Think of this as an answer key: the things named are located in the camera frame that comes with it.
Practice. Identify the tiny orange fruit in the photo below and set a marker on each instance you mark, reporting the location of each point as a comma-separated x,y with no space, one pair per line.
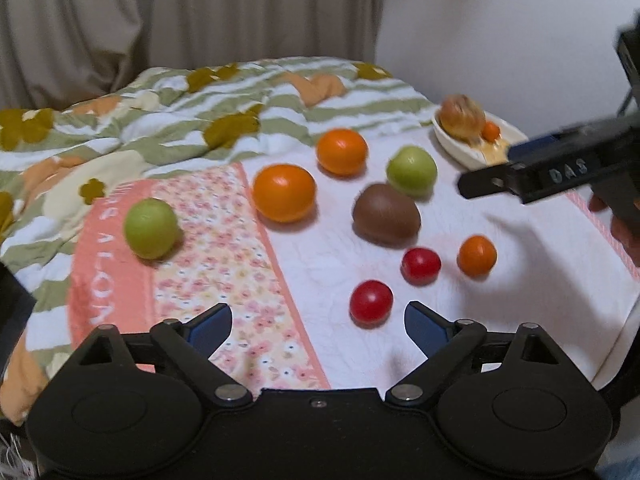
491,131

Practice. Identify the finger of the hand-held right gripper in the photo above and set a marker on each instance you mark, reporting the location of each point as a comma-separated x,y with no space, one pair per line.
530,149
487,180

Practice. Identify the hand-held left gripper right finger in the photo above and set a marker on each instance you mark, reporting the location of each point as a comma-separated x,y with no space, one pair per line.
424,327

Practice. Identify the red tomato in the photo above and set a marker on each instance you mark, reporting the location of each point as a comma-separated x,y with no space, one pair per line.
421,265
370,302

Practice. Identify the brown round fruit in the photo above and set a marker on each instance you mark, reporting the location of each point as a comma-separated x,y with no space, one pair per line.
462,116

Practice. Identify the brown kiwi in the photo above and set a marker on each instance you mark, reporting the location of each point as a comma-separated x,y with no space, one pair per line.
386,214

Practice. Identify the green striped floral blanket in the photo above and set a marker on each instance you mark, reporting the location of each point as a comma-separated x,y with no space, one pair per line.
165,110

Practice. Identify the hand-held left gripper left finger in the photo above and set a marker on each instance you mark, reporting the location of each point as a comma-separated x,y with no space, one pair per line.
212,327

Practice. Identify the dark object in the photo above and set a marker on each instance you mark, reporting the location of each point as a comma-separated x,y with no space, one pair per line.
15,300

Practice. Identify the small orange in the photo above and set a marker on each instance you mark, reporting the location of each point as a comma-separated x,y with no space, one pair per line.
477,256

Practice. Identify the green apple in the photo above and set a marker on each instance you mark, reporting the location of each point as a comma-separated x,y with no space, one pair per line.
411,171
150,228

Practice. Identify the white oval bowl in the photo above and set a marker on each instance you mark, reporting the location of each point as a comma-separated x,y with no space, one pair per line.
460,152

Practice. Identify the beige curtain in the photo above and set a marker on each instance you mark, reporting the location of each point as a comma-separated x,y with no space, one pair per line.
200,10

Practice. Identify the white pink floral towel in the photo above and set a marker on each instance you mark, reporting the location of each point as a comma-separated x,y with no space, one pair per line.
325,260

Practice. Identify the person's right hand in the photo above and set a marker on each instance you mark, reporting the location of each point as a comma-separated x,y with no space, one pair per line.
625,242

